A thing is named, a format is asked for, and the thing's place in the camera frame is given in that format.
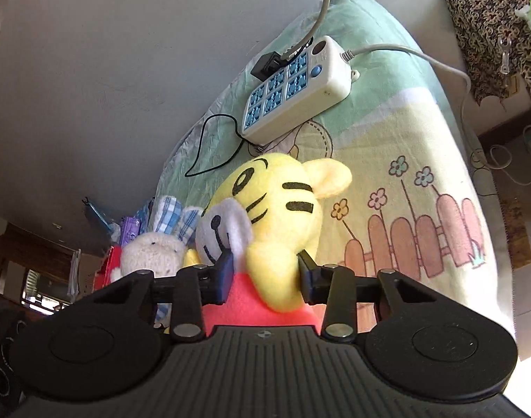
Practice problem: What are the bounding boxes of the white power strip cord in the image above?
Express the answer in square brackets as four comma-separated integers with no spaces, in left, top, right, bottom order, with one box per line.
[341,42,473,141]

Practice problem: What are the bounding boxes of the thin black cable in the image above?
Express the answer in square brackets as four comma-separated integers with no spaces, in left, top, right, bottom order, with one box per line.
[184,113,248,179]

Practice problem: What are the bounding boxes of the purple tissue pack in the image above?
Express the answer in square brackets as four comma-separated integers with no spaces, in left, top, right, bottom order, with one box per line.
[119,216,141,247]

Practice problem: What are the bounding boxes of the cartoon print bed sheet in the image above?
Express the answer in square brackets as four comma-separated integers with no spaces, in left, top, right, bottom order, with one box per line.
[154,0,517,349]

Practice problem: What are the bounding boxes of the blue hanging pouch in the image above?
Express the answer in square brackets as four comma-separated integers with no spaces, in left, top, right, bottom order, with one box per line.
[82,196,114,235]

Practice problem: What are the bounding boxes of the black power adapter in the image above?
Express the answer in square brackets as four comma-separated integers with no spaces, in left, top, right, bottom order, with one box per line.
[250,51,287,82]

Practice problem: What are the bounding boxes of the patterned brown cloth furniture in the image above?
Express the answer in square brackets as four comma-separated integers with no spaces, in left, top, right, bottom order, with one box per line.
[445,0,531,102]

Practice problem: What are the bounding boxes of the red cardboard box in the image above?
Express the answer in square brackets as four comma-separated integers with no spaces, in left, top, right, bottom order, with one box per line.
[92,245,122,292]

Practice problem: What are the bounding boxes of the yellow tiger plush toy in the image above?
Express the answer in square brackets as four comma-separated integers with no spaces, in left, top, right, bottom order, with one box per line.
[184,153,352,332]

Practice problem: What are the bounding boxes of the white bunny plush plaid ears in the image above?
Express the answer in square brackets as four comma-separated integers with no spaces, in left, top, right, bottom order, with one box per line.
[110,195,204,327]

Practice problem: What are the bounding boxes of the white blue power strip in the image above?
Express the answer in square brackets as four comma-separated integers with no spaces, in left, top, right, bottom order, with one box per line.
[241,36,360,145]

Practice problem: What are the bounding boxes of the grey thick cable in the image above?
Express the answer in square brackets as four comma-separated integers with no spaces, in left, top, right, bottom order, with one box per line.
[280,0,332,60]

